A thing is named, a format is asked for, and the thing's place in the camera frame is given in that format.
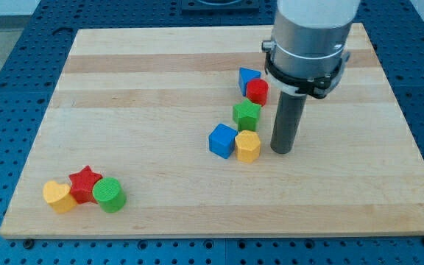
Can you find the black tool mounting bracket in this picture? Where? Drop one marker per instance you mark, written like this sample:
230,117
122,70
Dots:
318,87

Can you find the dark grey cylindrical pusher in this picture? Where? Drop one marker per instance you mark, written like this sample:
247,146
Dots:
287,120

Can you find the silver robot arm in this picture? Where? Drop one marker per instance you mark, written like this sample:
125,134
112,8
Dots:
305,56

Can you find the blue cube block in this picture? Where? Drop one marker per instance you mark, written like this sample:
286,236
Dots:
222,140

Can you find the yellow heart block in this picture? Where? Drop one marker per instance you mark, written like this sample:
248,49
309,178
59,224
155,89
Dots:
58,196

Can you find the red cylinder block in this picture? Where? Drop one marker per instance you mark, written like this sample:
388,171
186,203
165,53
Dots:
257,91

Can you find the green star block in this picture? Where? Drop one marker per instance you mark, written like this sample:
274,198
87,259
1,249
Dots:
247,115

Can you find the blue triangular block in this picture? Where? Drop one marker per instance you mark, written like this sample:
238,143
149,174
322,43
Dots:
244,76

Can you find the yellow hexagon block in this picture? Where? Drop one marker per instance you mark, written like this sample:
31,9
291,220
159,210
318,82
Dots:
248,146

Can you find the green cylinder block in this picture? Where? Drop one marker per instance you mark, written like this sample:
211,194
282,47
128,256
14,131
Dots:
109,194

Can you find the red star block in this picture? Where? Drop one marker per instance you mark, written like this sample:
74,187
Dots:
82,184

